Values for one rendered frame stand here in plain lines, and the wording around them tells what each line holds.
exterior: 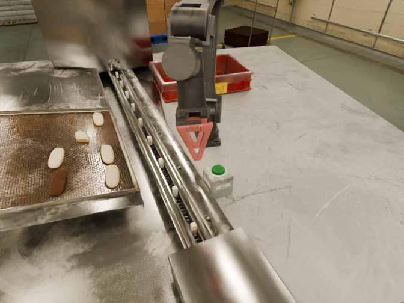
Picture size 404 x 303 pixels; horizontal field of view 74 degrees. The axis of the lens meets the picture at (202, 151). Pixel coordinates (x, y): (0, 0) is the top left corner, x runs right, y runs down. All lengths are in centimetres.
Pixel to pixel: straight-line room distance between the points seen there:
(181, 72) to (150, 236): 44
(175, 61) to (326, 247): 57
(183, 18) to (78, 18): 109
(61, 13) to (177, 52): 116
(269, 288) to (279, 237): 22
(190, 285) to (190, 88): 37
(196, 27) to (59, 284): 61
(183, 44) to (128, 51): 119
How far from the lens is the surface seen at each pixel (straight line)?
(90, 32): 159
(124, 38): 162
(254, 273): 57
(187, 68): 45
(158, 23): 547
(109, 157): 86
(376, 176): 104
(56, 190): 77
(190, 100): 52
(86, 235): 79
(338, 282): 73
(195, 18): 53
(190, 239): 68
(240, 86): 142
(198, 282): 55
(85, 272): 72
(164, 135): 100
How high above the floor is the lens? 141
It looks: 37 degrees down
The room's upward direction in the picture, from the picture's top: straight up
